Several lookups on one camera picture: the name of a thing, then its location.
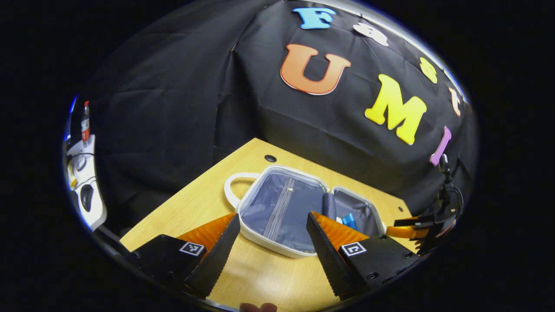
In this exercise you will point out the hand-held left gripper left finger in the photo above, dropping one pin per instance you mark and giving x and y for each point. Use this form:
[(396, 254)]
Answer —
[(217, 260)]

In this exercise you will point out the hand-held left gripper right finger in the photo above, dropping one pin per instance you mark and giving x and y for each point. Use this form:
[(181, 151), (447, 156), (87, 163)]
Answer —
[(327, 260)]

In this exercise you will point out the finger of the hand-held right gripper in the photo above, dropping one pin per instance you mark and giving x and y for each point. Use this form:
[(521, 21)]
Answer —
[(412, 222), (405, 233)]

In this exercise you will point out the blue skin care bottle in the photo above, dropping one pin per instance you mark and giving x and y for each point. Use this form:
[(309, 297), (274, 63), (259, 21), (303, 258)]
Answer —
[(349, 221)]

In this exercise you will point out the white side table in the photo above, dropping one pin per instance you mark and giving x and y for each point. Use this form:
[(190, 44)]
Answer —
[(93, 208)]

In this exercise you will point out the black computer mouse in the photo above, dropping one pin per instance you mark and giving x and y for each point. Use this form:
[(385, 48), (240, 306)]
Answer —
[(86, 197)]

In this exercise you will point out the black backdrop cloth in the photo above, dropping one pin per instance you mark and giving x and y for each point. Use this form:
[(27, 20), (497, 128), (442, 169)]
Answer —
[(195, 108)]

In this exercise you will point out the round grey device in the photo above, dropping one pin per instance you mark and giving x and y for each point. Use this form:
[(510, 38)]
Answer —
[(80, 162)]

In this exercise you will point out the red bottle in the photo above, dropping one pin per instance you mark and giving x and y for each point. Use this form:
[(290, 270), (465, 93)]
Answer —
[(85, 125)]

